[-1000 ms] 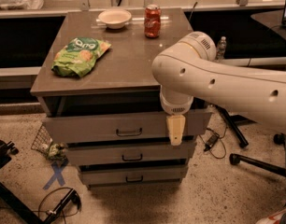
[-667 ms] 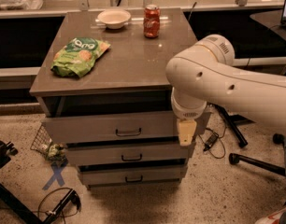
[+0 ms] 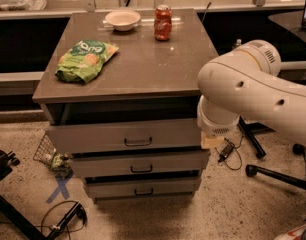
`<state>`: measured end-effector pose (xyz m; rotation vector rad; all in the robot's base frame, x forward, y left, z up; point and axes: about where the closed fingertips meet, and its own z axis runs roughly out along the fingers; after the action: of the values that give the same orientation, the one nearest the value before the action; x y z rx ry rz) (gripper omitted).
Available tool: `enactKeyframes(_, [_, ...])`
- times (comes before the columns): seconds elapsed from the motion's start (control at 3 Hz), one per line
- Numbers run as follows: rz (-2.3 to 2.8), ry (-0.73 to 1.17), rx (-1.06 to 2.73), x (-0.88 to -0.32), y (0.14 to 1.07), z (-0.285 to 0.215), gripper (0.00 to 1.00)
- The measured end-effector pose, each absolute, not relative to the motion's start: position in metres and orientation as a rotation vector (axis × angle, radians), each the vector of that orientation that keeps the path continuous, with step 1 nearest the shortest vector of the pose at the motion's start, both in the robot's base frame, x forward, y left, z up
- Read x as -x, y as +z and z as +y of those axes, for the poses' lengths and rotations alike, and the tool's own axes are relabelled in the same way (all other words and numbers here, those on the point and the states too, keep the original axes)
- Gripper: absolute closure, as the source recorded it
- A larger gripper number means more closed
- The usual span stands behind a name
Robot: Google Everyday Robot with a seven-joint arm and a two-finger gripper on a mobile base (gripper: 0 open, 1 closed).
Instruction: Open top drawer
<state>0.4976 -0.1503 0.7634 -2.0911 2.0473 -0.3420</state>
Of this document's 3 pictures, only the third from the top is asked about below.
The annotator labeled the grey top drawer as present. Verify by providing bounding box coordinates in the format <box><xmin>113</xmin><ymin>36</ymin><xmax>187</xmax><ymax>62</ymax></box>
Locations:
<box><xmin>46</xmin><ymin>119</ymin><xmax>201</xmax><ymax>154</ymax></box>

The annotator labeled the grey drawer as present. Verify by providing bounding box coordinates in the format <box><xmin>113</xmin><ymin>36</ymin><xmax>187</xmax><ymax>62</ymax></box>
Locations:
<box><xmin>70</xmin><ymin>150</ymin><xmax>209</xmax><ymax>178</ymax></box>
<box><xmin>46</xmin><ymin>119</ymin><xmax>201</xmax><ymax>154</ymax></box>
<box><xmin>84</xmin><ymin>177</ymin><xmax>201</xmax><ymax>199</ymax></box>

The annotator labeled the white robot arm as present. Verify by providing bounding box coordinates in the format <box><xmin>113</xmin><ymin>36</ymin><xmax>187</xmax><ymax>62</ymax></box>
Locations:
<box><xmin>197</xmin><ymin>40</ymin><xmax>306</xmax><ymax>147</ymax></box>

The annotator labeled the grey middle drawer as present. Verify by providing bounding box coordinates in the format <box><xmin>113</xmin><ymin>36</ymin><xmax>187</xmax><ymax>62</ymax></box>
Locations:
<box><xmin>70</xmin><ymin>150</ymin><xmax>209</xmax><ymax>178</ymax></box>

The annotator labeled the grey bottom drawer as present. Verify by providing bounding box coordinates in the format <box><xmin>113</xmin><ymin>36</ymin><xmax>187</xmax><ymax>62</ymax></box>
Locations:
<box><xmin>84</xmin><ymin>177</ymin><xmax>201</xmax><ymax>199</ymax></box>

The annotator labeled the grey drawer cabinet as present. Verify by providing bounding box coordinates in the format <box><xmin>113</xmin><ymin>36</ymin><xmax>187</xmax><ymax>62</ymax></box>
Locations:
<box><xmin>32</xmin><ymin>8</ymin><xmax>221</xmax><ymax>204</ymax></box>

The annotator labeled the black power adapter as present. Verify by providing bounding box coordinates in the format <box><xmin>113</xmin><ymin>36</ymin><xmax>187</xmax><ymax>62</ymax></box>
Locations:
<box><xmin>218</xmin><ymin>142</ymin><xmax>235</xmax><ymax>163</ymax></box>

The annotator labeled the black office chair base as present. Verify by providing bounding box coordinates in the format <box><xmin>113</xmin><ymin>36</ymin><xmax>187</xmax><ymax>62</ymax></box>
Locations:
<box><xmin>238</xmin><ymin>117</ymin><xmax>306</xmax><ymax>190</ymax></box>

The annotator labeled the clear water bottle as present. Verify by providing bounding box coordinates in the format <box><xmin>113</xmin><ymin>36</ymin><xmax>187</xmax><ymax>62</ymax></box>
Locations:
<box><xmin>234</xmin><ymin>39</ymin><xmax>242</xmax><ymax>49</ymax></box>

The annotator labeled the red white sneaker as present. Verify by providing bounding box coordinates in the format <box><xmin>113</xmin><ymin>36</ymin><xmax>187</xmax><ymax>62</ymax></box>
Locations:
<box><xmin>274</xmin><ymin>222</ymin><xmax>306</xmax><ymax>240</ymax></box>

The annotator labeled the red soda can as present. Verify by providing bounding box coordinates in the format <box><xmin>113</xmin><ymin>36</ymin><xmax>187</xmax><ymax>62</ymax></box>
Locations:
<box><xmin>154</xmin><ymin>5</ymin><xmax>172</xmax><ymax>41</ymax></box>

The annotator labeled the white bowl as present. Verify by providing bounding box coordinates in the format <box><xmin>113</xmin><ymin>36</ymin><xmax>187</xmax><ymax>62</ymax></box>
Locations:
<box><xmin>105</xmin><ymin>10</ymin><xmax>141</xmax><ymax>31</ymax></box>

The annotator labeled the green chip bag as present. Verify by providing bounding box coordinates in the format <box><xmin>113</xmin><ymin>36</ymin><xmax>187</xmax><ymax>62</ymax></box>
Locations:
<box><xmin>55</xmin><ymin>40</ymin><xmax>119</xmax><ymax>83</ymax></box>

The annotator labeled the green bag in basket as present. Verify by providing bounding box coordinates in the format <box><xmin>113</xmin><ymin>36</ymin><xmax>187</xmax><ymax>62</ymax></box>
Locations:
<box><xmin>48</xmin><ymin>153</ymin><xmax>70</xmax><ymax>172</ymax></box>

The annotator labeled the blue tape cross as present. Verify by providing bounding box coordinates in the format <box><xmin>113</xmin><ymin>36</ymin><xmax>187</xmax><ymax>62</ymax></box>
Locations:
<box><xmin>46</xmin><ymin>171</ymin><xmax>73</xmax><ymax>204</ymax></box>

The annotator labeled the wire mesh basket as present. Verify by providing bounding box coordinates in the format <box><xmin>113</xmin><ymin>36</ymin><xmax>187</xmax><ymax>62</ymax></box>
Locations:
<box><xmin>33</xmin><ymin>134</ymin><xmax>56</xmax><ymax>166</ymax></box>

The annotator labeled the black stand with cable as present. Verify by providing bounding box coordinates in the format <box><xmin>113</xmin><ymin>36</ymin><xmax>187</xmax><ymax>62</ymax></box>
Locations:
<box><xmin>0</xmin><ymin>150</ymin><xmax>88</xmax><ymax>240</ymax></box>

